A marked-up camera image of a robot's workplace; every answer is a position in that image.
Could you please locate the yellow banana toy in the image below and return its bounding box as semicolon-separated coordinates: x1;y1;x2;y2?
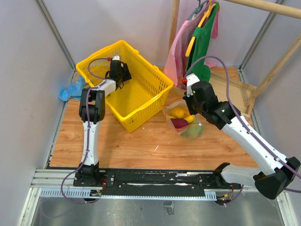
184;115;195;124

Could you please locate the clear zip top bag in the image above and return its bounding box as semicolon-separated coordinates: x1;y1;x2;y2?
162;98;204;138

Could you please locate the purple eggplant toy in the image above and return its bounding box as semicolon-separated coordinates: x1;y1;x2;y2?
171;118;189;129

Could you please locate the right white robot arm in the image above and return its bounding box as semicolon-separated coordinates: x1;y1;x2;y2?
183;75;301;200

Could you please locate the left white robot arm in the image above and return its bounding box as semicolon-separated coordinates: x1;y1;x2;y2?
73;56;131;186

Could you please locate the yellow plastic basket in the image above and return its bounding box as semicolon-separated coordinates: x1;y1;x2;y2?
76;40;174;133

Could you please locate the pink shirt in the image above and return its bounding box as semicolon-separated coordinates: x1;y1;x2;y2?
164;1;209;88

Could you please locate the blue cloth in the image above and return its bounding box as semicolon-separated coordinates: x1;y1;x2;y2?
58;75;88;102

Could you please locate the wooden clothes rack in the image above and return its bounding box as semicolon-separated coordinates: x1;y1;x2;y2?
169;0;301;119

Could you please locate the green shirt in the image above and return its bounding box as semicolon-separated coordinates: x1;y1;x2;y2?
185;2;220;82

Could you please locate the grey clothes hanger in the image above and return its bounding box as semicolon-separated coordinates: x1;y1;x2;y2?
187;0;208;20

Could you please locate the yellow clothes hanger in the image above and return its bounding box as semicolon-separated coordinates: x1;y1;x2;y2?
184;1;217;58

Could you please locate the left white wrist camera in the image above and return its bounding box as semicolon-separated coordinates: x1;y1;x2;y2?
112;55;120;61

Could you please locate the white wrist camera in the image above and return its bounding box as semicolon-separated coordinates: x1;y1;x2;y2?
182;73;200;97
112;55;120;61

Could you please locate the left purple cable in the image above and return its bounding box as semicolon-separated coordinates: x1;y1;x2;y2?
60;57;112;204

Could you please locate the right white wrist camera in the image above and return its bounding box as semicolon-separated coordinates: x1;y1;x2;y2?
182;73;200;97

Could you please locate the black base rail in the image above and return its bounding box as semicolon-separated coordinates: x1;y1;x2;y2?
73;168;240;199

